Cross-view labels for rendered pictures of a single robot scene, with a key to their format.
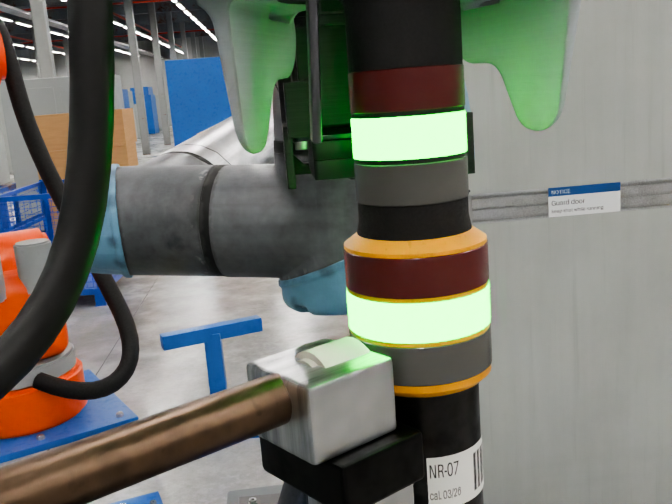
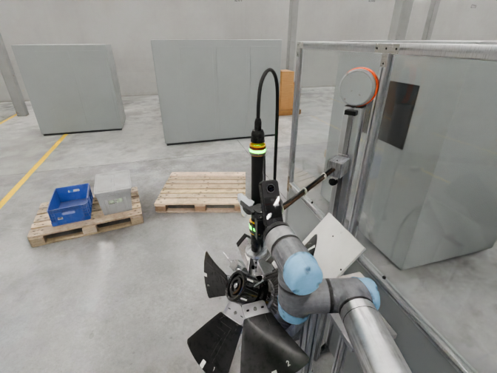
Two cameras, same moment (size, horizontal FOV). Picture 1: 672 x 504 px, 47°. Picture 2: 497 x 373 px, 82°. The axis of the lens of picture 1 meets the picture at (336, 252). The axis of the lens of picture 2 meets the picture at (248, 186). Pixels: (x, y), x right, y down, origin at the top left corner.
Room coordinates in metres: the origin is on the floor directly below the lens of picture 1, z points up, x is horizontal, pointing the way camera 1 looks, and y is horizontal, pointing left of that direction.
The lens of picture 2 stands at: (0.92, -0.21, 2.07)
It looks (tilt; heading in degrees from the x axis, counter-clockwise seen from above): 27 degrees down; 167
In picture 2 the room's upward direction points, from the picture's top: straight up
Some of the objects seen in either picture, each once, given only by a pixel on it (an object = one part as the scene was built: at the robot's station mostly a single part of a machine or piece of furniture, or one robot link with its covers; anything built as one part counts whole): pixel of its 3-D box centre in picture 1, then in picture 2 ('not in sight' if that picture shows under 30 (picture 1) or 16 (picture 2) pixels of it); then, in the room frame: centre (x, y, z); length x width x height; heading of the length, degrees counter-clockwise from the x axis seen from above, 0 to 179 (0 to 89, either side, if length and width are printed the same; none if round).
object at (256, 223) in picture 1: (310, 222); (302, 296); (0.50, 0.02, 1.54); 0.11 x 0.08 x 0.11; 77
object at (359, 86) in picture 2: not in sight; (358, 86); (-0.22, 0.54, 1.88); 0.16 x 0.07 x 0.16; 39
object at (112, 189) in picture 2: not in sight; (115, 192); (-2.60, -1.17, 0.31); 0.60 x 0.42 x 0.33; 10
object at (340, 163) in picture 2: not in sight; (338, 166); (-0.16, 0.47, 1.54); 0.10 x 0.07 x 0.09; 129
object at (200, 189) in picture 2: not in sight; (205, 190); (-2.83, -0.01, 0.07); 1.20 x 1.00 x 0.15; 78
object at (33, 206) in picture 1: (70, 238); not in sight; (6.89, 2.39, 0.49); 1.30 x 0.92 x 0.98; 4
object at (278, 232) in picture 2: not in sight; (282, 241); (0.42, -0.01, 1.64); 0.08 x 0.05 x 0.08; 94
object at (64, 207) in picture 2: not in sight; (72, 203); (-2.51, -1.67, 0.25); 0.60 x 0.41 x 0.22; 11
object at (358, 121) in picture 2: not in sight; (328, 261); (-0.22, 0.54, 0.90); 0.08 x 0.06 x 1.80; 39
